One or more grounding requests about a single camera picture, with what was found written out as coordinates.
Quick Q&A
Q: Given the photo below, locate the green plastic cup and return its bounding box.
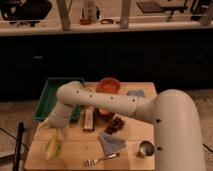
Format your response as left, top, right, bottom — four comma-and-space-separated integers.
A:
49, 135, 62, 158

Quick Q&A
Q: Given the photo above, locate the yellow banana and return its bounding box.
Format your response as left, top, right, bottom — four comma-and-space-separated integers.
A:
45, 135, 61, 160

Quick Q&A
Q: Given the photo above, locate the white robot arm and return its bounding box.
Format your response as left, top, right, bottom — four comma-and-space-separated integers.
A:
48, 81, 206, 171

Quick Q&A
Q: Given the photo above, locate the metal cup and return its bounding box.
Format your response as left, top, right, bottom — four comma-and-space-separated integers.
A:
137, 141, 154, 158

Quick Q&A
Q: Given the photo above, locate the orange bowl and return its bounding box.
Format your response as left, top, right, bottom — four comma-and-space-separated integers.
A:
96, 77, 120, 94

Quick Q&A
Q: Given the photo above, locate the blue sponge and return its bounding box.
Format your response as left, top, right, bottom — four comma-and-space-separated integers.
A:
127, 90, 145, 97

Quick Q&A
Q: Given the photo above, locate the wooden block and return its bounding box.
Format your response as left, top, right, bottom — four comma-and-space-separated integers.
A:
83, 108, 94, 131

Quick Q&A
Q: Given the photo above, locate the dark grape bunch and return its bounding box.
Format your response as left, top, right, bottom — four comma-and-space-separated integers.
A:
105, 117, 125, 135

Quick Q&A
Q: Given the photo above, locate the blue folded cloth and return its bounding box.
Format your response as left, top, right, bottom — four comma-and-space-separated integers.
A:
99, 132, 126, 155

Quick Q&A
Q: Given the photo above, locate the green plastic tray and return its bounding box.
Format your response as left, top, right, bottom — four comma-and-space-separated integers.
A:
34, 77, 84, 121

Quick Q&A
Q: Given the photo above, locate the red bowl on shelf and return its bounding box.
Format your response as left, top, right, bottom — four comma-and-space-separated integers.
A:
80, 18, 92, 25

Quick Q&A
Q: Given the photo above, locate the white bottle on shelf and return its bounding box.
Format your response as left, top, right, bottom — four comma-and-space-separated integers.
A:
84, 0, 97, 23

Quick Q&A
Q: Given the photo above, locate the silver fork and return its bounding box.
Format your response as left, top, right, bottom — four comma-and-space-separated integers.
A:
84, 153, 120, 167

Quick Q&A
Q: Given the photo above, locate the black pole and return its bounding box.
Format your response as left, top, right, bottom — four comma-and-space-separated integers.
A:
12, 122, 24, 171

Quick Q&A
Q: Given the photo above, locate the black office chair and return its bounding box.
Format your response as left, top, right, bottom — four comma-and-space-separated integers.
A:
0, 0, 52, 27

